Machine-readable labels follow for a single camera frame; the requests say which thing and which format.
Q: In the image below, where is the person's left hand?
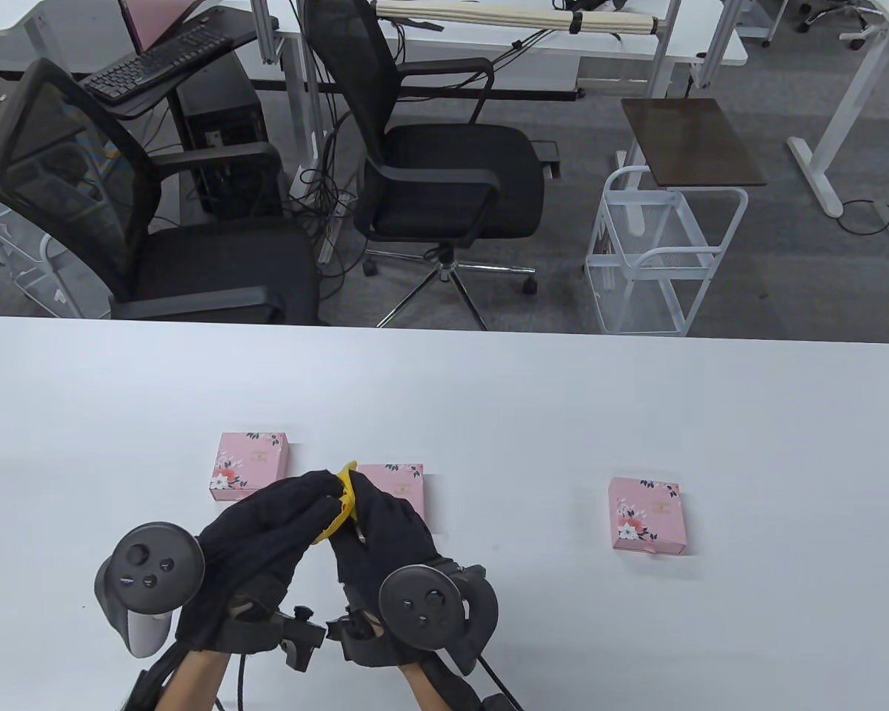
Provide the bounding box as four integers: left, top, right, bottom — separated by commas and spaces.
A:
176, 470, 346, 652

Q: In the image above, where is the person's right hand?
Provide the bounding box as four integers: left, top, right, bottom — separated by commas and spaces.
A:
331, 474, 456, 667

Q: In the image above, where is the pink floral jewelry box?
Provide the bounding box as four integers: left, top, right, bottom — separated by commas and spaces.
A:
209, 433, 290, 502
357, 464, 424, 521

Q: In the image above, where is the yellow cloth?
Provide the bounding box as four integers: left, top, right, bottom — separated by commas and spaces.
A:
313, 461, 361, 547

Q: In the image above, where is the grey handheld controller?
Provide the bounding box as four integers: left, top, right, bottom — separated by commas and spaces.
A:
378, 564, 500, 675
95, 523, 206, 658

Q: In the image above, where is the pink floral box sleeve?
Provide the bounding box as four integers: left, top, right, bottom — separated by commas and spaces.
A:
609, 478, 688, 556

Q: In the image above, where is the person's right forearm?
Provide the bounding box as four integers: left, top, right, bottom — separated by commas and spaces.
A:
396, 663, 454, 711

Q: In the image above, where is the person's left forearm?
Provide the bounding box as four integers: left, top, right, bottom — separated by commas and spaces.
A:
163, 650, 230, 711

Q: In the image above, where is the black mesh office chair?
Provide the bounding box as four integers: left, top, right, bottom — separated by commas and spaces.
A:
0, 58, 330, 327

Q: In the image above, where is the black office chair chrome base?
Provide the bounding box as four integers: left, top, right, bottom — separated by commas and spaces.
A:
302, 0, 562, 330

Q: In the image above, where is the black computer tower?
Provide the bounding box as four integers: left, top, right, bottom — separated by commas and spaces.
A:
176, 56, 284, 219

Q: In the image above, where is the black keyboard tray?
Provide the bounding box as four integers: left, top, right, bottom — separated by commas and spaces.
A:
81, 15, 279, 119

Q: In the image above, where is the black keyboard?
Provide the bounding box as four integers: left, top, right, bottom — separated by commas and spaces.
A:
81, 26, 236, 103

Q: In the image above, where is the dark wooden board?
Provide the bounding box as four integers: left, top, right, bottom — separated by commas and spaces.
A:
621, 98, 768, 187

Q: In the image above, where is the white desk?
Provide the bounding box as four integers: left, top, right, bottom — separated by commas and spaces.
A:
788, 0, 889, 271
252, 0, 749, 160
0, 0, 260, 75

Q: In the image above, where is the distant chair base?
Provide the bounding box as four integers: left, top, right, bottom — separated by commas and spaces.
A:
795, 0, 888, 51

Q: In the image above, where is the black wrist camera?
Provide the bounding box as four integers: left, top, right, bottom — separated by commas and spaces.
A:
326, 606, 401, 667
215, 596, 328, 672

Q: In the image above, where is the white wire cart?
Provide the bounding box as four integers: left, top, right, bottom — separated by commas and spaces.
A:
0, 176, 112, 319
584, 167, 749, 338

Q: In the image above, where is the tangle of black cables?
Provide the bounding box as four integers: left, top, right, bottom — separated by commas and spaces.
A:
285, 126, 360, 282

